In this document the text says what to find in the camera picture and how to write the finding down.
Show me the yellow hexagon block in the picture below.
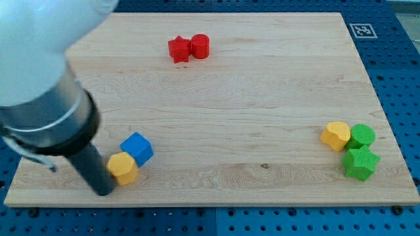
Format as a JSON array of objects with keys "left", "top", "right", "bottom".
[{"left": 106, "top": 152, "right": 138, "bottom": 186}]

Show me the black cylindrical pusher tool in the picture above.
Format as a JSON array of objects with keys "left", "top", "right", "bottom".
[{"left": 66, "top": 143, "right": 116, "bottom": 196}]

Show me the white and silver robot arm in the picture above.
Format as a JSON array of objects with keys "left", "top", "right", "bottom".
[{"left": 1, "top": 0, "right": 118, "bottom": 148}]

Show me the blue cube block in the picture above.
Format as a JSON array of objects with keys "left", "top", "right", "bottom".
[{"left": 120, "top": 132, "right": 154, "bottom": 167}]

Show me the wooden board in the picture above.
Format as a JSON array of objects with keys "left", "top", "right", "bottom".
[{"left": 5, "top": 12, "right": 419, "bottom": 208}]

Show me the red star block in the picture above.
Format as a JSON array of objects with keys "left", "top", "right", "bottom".
[{"left": 168, "top": 35, "right": 191, "bottom": 64}]

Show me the red cylinder block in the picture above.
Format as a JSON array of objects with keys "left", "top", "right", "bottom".
[{"left": 191, "top": 34, "right": 210, "bottom": 59}]

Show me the yellow heart block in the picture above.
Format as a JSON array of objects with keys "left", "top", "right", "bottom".
[{"left": 320, "top": 121, "right": 351, "bottom": 151}]

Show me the green cylinder block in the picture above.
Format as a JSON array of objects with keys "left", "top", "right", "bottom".
[{"left": 345, "top": 124, "right": 376, "bottom": 149}]

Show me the green star block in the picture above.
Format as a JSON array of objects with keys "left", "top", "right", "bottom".
[{"left": 342, "top": 145, "right": 381, "bottom": 182}]

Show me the white fiducial marker tag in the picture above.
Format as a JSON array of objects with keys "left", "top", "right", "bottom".
[{"left": 349, "top": 23, "right": 377, "bottom": 39}]

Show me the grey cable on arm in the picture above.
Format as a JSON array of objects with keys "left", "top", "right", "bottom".
[{"left": 0, "top": 130, "right": 57, "bottom": 173}]

